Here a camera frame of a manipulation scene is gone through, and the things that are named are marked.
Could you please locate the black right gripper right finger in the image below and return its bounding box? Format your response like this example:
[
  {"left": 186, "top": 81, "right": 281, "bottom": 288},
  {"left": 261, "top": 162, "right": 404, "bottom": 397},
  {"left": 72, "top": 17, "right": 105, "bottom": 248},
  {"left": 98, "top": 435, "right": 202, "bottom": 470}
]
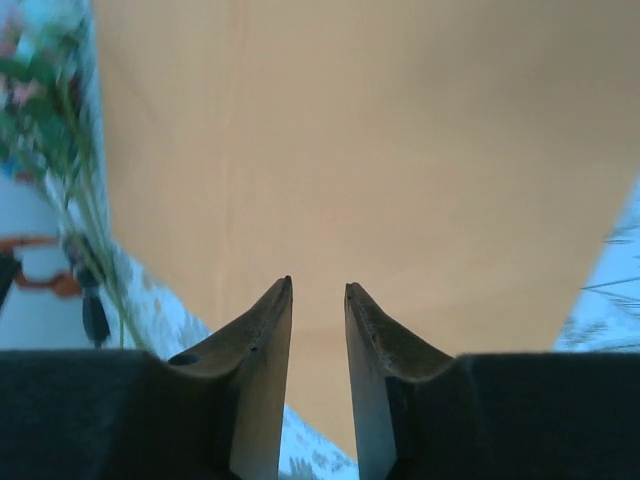
[{"left": 344, "top": 281, "right": 457, "bottom": 480}]

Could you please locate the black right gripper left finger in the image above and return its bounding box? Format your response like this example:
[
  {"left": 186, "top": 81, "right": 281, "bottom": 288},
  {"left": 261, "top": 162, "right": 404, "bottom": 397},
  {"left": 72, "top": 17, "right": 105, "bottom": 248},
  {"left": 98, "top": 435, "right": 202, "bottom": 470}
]
[{"left": 167, "top": 274, "right": 295, "bottom": 480}]

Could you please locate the orange wrapping paper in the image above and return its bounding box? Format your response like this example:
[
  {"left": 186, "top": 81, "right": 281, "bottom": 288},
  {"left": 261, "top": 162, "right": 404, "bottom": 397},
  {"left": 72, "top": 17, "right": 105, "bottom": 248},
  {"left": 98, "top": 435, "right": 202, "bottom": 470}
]
[{"left": 92, "top": 0, "right": 640, "bottom": 464}]

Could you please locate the artificial flower bouquet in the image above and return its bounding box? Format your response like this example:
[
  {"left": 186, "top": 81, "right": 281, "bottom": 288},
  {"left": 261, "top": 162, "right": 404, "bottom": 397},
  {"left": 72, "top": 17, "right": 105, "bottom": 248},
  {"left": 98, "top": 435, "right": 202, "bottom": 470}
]
[{"left": 0, "top": 0, "right": 151, "bottom": 351}]

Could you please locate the floral print tablecloth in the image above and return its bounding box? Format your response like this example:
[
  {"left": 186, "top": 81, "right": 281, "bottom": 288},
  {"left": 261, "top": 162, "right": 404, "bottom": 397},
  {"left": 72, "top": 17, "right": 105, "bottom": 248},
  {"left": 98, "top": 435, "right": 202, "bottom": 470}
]
[{"left": 74, "top": 0, "right": 640, "bottom": 480}]

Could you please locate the small brown cylindrical object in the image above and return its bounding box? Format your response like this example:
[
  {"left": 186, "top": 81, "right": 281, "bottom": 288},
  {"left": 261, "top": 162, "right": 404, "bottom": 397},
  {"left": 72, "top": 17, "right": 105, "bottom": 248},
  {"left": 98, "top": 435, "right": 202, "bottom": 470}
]
[{"left": 74, "top": 269, "right": 111, "bottom": 349}]

